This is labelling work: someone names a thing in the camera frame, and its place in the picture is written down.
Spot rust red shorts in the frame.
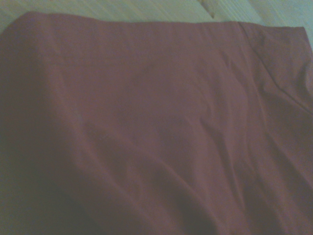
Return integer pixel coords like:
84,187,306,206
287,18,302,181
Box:
0,11,313,235

